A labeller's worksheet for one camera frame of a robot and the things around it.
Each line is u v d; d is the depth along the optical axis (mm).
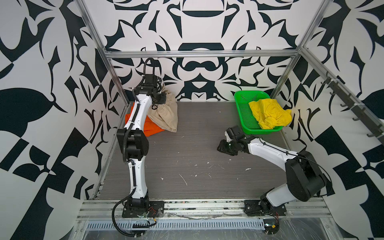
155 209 734
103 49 891
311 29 811
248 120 1069
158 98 809
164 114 923
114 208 672
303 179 440
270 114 985
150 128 1009
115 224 675
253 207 744
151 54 939
